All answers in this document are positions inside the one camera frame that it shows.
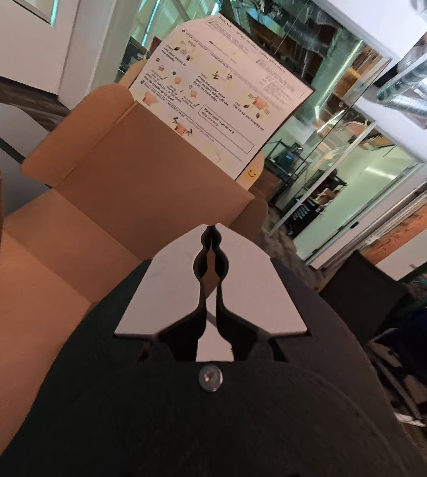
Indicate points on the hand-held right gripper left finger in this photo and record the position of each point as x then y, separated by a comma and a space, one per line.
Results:
161, 294

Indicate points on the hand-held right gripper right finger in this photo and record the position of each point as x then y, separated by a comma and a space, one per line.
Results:
258, 294

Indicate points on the white cardboard mailer box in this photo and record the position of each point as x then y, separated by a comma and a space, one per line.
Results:
124, 179

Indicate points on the yellow smiley sticker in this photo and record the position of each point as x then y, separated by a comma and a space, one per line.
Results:
251, 173

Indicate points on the wooden backing board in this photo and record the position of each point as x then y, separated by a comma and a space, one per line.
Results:
256, 164

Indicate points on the printed instruction sheet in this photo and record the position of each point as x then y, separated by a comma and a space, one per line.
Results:
228, 93

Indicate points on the silver ventilation duct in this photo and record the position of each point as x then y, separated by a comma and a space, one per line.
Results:
418, 70

